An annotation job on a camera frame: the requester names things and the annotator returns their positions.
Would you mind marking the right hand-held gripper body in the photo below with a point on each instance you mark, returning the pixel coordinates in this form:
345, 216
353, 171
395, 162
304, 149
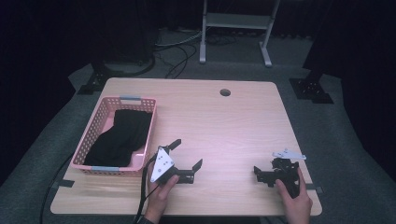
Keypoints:
288, 175

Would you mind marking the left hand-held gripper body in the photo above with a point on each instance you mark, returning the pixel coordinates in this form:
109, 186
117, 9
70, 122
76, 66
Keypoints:
162, 165

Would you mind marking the black cloth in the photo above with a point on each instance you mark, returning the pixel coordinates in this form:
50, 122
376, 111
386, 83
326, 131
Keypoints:
124, 137

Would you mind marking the pink plastic basket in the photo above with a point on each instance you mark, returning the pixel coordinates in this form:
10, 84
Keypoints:
93, 124

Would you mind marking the person's right hand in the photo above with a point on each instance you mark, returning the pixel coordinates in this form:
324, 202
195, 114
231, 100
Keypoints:
297, 208

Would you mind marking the person's left hand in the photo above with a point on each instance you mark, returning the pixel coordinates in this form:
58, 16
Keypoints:
158, 199

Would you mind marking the dark tape strip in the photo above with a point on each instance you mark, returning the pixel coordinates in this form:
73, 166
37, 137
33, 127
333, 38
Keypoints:
66, 183
314, 188

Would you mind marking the black stand base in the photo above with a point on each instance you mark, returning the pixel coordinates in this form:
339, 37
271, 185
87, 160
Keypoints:
311, 90
93, 82

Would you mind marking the white metal frame desk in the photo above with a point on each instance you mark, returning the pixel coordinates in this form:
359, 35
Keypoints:
236, 20

